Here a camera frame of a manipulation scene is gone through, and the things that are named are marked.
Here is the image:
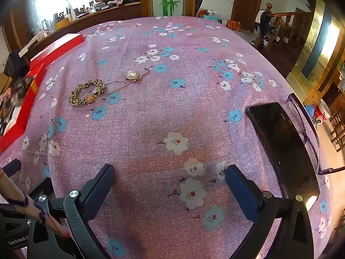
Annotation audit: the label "hanging dark jacket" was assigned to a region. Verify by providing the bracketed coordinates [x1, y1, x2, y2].
[253, 9, 273, 34]

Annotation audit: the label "red plaid scrunchie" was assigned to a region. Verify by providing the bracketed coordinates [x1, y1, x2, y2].
[0, 92, 25, 135]

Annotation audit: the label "glass pitcher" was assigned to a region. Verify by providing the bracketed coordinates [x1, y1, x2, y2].
[40, 19, 52, 34]

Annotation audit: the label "pearl pendant chain necklace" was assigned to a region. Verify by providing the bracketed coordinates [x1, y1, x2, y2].
[104, 69, 151, 95]

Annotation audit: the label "wooden staircase railing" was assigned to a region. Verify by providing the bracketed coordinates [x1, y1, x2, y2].
[265, 3, 313, 49]

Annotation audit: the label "wooden counter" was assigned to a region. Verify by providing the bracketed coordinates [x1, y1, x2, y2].
[11, 1, 142, 60]

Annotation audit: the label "gold framed panel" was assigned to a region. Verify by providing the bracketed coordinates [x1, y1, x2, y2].
[286, 0, 345, 106]

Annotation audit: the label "red gift box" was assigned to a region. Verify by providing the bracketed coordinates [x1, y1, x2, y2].
[0, 64, 47, 153]

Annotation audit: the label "dark framed eyeglasses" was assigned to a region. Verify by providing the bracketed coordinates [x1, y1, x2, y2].
[284, 93, 345, 176]

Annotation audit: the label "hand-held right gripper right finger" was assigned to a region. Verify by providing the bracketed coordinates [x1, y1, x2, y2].
[225, 164, 315, 259]

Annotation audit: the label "brown organza scrunchie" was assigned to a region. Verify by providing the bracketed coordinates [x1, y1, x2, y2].
[11, 77, 35, 106]

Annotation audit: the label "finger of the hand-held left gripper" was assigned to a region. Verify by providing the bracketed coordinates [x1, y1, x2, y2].
[0, 159, 22, 179]
[25, 177, 54, 198]

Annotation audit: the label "wooden door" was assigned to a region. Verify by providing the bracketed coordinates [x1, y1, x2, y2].
[231, 0, 264, 29]

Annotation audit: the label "red box lid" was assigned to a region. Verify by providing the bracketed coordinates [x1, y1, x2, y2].
[30, 34, 85, 69]

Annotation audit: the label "leopard print scrunchie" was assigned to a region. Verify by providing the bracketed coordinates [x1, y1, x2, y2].
[69, 79, 108, 108]

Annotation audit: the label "flat white box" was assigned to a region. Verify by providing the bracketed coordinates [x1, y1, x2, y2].
[26, 32, 45, 49]

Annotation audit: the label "black smartphone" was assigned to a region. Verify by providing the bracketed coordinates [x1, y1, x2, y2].
[245, 102, 321, 213]

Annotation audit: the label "wooden chair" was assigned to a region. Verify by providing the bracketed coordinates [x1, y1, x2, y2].
[194, 0, 205, 17]

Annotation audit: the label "purple floral tablecloth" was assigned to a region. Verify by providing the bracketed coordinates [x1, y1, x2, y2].
[0, 16, 340, 259]

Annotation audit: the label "person's patterned garment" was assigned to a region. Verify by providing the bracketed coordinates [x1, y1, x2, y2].
[0, 167, 71, 238]

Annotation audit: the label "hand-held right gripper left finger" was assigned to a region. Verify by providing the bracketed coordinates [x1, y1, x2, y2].
[27, 164, 116, 259]

